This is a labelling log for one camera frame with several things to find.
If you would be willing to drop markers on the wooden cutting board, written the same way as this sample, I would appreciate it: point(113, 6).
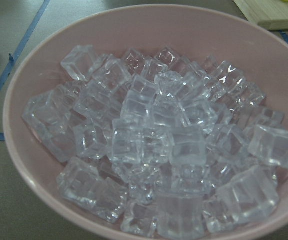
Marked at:
point(271, 15)

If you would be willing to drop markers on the pink bowl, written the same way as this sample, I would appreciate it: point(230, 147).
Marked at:
point(195, 33)

